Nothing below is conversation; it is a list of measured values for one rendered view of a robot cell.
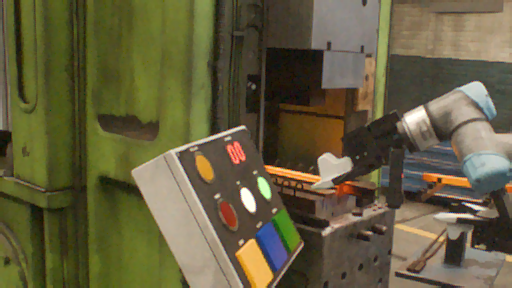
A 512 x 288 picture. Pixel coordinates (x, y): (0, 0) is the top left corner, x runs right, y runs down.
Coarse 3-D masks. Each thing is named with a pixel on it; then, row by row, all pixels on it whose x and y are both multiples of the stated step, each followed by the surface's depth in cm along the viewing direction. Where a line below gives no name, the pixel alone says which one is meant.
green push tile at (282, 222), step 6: (282, 210) 110; (276, 216) 106; (282, 216) 109; (288, 216) 112; (276, 222) 105; (282, 222) 107; (288, 222) 110; (276, 228) 105; (282, 228) 106; (288, 228) 109; (294, 228) 112; (282, 234) 105; (288, 234) 107; (294, 234) 110; (282, 240) 105; (288, 240) 106; (294, 240) 109; (288, 246) 105; (294, 246) 107; (288, 252) 105
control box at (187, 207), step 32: (160, 160) 82; (192, 160) 86; (224, 160) 97; (256, 160) 111; (160, 192) 83; (192, 192) 82; (224, 192) 91; (256, 192) 104; (160, 224) 84; (192, 224) 82; (224, 224) 86; (256, 224) 97; (192, 256) 83; (224, 256) 82; (288, 256) 105
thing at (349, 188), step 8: (272, 168) 167; (296, 176) 160; (304, 176) 159; (312, 176) 159; (344, 184) 151; (352, 184) 150; (360, 184) 151; (344, 192) 151; (352, 192) 150; (360, 192) 149; (368, 192) 147
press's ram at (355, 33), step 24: (288, 0) 135; (312, 0) 130; (336, 0) 137; (360, 0) 146; (288, 24) 136; (312, 24) 131; (336, 24) 139; (360, 24) 148; (288, 48) 137; (312, 48) 132; (336, 48) 140; (360, 48) 150
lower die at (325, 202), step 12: (300, 180) 158; (312, 180) 157; (288, 192) 150; (300, 192) 151; (312, 192) 149; (324, 192) 148; (336, 192) 151; (288, 204) 149; (300, 204) 146; (312, 204) 144; (324, 204) 147; (336, 204) 152; (348, 204) 157; (324, 216) 148; (336, 216) 153
